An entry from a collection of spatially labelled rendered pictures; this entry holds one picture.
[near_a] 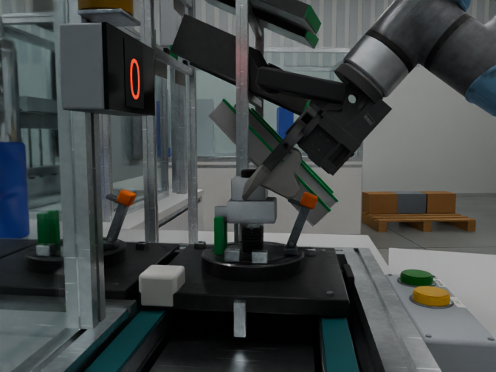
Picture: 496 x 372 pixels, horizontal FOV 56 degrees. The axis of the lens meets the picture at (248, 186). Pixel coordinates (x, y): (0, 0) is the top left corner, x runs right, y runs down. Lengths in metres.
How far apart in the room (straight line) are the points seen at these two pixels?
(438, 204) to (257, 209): 5.99
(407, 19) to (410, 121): 9.23
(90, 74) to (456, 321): 0.42
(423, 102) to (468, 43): 9.35
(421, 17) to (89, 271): 0.46
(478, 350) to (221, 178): 4.15
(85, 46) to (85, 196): 0.14
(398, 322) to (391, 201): 5.82
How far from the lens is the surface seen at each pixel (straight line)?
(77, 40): 0.42
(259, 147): 0.84
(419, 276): 0.64
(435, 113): 10.04
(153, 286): 0.56
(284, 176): 0.59
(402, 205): 6.38
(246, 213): 0.61
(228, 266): 0.58
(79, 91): 0.42
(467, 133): 10.33
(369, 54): 0.60
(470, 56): 0.59
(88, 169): 0.47
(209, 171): 4.55
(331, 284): 0.58
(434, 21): 0.61
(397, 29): 0.61
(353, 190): 4.74
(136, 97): 0.46
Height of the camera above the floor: 1.15
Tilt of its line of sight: 6 degrees down
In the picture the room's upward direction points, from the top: straight up
